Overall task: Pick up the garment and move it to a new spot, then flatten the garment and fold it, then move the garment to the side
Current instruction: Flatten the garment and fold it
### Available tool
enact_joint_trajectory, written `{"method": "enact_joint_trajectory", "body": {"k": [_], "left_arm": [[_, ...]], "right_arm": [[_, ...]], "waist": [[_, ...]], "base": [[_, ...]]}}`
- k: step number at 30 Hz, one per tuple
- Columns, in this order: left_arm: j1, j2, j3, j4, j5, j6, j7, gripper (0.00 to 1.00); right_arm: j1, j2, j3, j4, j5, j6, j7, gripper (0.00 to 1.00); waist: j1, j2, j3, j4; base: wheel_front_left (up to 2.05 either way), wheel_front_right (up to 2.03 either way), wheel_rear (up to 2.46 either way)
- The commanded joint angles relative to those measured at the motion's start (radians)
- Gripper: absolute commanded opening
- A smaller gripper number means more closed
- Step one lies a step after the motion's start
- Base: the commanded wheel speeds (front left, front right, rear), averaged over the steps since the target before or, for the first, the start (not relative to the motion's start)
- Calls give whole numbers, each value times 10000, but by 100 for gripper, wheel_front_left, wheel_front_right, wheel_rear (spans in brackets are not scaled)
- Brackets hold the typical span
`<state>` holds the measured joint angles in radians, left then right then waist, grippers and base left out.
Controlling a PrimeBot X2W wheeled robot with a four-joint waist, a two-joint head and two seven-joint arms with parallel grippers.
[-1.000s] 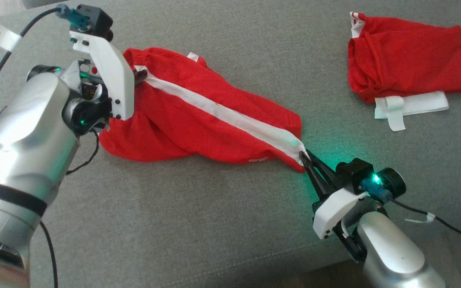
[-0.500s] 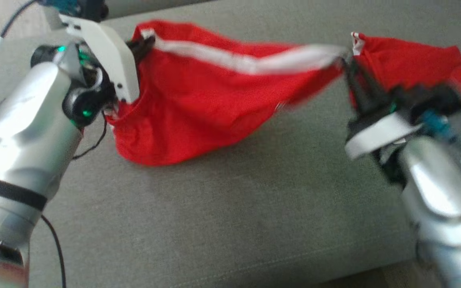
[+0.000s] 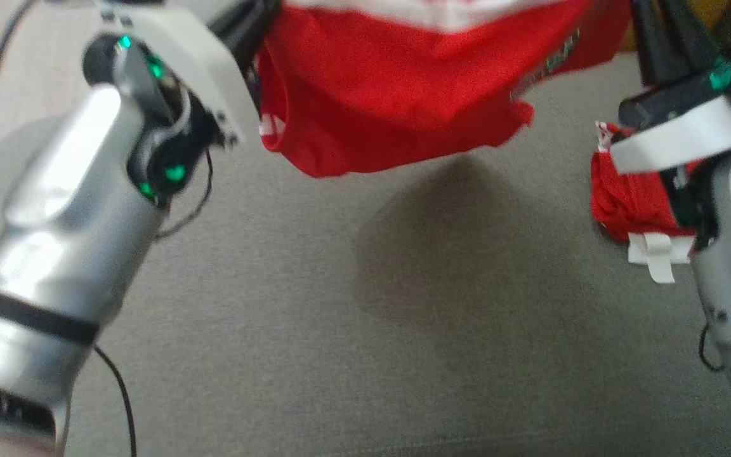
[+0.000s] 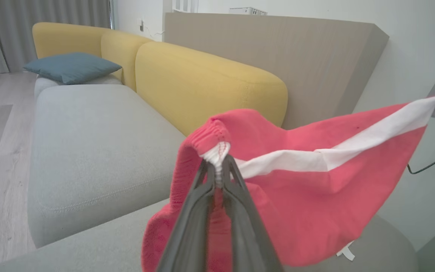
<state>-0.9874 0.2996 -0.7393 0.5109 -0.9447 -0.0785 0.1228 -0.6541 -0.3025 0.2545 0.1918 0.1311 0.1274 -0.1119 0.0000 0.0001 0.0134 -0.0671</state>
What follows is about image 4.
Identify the blue throw pillow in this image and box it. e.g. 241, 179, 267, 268
23, 52, 123, 86

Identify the small wall socket with cord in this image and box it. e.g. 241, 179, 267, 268
138, 18, 164, 37

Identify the red shorts white stripe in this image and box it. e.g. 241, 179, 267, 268
140, 93, 435, 272

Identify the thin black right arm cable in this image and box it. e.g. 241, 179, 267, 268
407, 132, 435, 175

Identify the white slatted box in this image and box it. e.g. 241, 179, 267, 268
228, 6, 268, 17

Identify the wide yellow sofa backrest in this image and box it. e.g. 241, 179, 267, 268
134, 40, 289, 138

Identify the long yellow sofa backrest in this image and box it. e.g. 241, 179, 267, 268
32, 22, 110, 60

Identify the white window frame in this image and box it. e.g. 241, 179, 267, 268
172, 0, 199, 14

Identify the small grey sofa seat cushion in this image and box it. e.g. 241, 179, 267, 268
33, 73, 123, 101

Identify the beige wall panel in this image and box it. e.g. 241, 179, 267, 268
164, 12, 390, 131

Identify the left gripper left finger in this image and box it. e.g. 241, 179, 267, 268
156, 159, 218, 272

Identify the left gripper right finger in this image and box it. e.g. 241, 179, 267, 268
221, 154, 284, 272

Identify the narrow yellow sofa backrest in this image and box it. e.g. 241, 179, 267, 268
100, 29, 155, 93

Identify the grey curtain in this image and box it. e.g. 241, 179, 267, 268
0, 0, 113, 74

